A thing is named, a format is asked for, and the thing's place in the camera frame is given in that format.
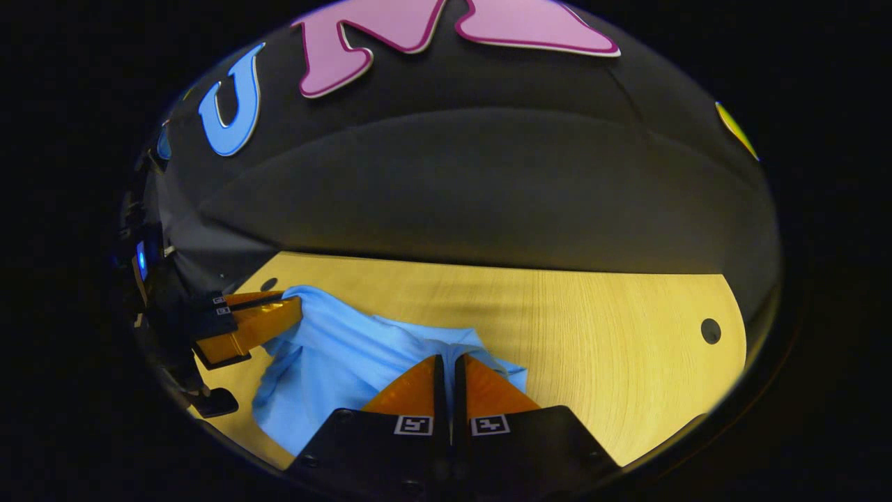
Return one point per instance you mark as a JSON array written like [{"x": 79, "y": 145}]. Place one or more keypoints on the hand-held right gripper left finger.
[{"x": 440, "y": 397}]

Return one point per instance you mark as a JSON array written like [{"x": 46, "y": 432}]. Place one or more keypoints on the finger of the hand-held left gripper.
[
  {"x": 258, "y": 328},
  {"x": 251, "y": 300}
]

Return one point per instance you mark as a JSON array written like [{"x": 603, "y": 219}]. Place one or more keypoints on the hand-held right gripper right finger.
[{"x": 460, "y": 397}]

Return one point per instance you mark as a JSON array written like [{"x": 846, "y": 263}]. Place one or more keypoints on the light blue T-shirt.
[{"x": 327, "y": 362}]

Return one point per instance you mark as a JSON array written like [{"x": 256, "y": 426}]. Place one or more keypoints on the black backdrop cloth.
[{"x": 488, "y": 174}]

